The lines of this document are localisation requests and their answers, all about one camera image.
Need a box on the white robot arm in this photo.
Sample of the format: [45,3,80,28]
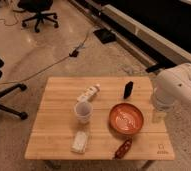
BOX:
[151,63,191,112]

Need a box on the orange bowl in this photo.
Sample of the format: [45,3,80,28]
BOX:
[108,103,144,135]

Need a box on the clear plastic cup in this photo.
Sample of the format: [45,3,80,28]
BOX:
[74,101,93,124]

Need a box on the wooden table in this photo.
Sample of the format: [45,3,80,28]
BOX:
[25,76,175,160]

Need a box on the black floor mat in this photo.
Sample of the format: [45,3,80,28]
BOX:
[94,28,116,44]

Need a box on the black office chair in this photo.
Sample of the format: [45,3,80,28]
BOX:
[17,0,59,33]

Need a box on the floor cable with plug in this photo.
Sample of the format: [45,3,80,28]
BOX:
[0,25,100,86]

